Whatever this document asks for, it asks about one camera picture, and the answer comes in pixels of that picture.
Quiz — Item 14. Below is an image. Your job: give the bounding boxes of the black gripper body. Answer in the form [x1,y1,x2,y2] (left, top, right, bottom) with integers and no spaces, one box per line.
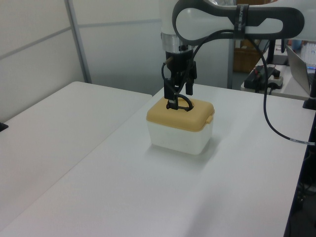
[164,48,196,74]

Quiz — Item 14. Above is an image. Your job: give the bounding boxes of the black folding lid handle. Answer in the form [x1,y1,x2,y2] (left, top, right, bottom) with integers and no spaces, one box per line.
[166,95,196,112]

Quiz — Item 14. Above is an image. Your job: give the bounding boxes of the tan plastic case lid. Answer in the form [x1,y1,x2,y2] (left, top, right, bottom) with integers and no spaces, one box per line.
[146,96,214,133]

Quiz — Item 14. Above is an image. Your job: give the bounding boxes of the pale translucent plastic case box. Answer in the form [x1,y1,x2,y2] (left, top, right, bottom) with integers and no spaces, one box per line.
[147,119,213,156]

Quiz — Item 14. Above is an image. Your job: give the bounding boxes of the grey open laptop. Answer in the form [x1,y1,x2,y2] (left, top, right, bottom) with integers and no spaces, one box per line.
[285,44,316,95]

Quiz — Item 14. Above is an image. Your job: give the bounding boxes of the brown cardboard box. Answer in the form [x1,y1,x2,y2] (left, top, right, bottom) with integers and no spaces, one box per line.
[233,39,263,74]

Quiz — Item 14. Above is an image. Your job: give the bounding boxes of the black power box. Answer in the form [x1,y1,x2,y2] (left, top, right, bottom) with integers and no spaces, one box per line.
[243,65,281,94]

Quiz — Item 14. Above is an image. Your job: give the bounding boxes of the emergency stop button box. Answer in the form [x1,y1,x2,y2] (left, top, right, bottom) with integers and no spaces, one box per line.
[268,70,285,90]

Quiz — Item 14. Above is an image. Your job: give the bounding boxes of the grey background desk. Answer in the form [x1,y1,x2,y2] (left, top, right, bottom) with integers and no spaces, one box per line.
[240,63,312,101]

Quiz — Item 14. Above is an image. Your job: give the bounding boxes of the black velcro cable strap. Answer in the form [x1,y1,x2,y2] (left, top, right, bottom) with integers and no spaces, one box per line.
[234,3,248,41]

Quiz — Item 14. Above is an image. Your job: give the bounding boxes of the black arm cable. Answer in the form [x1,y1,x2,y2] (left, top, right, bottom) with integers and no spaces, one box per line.
[172,29,316,146]

